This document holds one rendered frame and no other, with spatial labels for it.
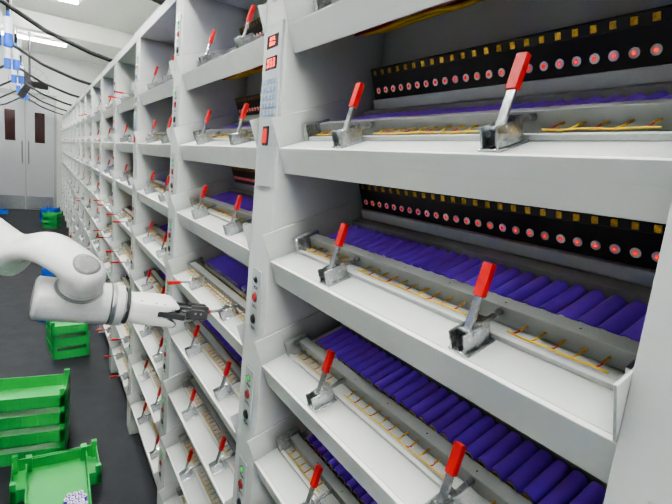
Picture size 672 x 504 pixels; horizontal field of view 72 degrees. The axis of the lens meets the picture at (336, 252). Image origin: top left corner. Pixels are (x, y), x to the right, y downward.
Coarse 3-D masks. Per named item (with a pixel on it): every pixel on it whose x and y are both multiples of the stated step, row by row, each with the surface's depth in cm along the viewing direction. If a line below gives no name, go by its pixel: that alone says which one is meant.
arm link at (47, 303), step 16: (48, 288) 85; (112, 288) 92; (32, 304) 84; (48, 304) 84; (64, 304) 85; (80, 304) 86; (96, 304) 89; (48, 320) 87; (64, 320) 88; (80, 320) 89; (96, 320) 90
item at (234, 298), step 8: (192, 264) 142; (200, 272) 134; (208, 272) 133; (208, 280) 129; (216, 280) 125; (208, 288) 125; (216, 288) 123; (224, 288) 119; (216, 296) 119; (224, 296) 119; (232, 296) 113; (240, 304) 108; (240, 312) 106
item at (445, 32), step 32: (512, 0) 63; (544, 0) 59; (576, 0) 56; (608, 0) 52; (640, 0) 50; (416, 32) 79; (448, 32) 73; (480, 32) 68; (512, 32) 63; (384, 64) 87
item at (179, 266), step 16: (192, 256) 146; (208, 256) 149; (176, 272) 144; (208, 304) 117; (224, 304) 115; (208, 320) 118; (240, 320) 105; (224, 336) 107; (240, 336) 93; (240, 352) 98
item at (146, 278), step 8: (152, 264) 208; (136, 272) 205; (144, 272) 205; (152, 272) 203; (160, 272) 202; (136, 280) 205; (144, 280) 203; (152, 280) 201; (160, 280) 191; (144, 288) 190; (152, 288) 191; (160, 288) 190
